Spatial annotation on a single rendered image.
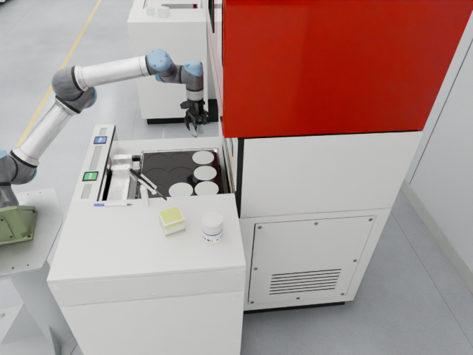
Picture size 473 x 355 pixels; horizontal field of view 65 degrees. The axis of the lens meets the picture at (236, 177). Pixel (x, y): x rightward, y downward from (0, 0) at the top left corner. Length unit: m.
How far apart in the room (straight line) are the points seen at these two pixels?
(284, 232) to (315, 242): 0.18
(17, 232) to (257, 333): 1.30
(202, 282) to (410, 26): 1.03
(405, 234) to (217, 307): 1.78
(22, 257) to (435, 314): 2.15
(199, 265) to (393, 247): 1.78
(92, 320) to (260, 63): 1.04
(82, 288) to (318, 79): 1.00
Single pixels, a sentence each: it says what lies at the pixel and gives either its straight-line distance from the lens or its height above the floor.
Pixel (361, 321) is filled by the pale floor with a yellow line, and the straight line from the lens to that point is 2.37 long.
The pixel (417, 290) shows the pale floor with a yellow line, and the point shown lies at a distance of 2.62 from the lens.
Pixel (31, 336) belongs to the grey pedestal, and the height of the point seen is 0.03.
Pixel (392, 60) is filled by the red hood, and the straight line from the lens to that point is 1.33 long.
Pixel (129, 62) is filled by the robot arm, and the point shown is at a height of 1.39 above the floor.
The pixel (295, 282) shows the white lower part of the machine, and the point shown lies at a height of 0.32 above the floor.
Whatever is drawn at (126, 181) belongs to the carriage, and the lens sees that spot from 1.70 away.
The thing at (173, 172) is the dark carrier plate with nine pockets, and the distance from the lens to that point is 1.69.
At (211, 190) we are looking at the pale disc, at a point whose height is 0.90.
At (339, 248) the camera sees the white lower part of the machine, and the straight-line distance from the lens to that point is 1.88.
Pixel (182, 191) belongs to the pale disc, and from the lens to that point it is 1.58.
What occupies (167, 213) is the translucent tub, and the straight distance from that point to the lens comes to 1.31.
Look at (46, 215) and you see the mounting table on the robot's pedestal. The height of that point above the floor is 0.82.
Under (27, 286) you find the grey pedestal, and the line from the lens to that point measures 1.89.
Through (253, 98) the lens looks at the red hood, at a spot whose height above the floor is 1.38.
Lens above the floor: 1.96
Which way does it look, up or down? 40 degrees down
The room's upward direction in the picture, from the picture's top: 2 degrees clockwise
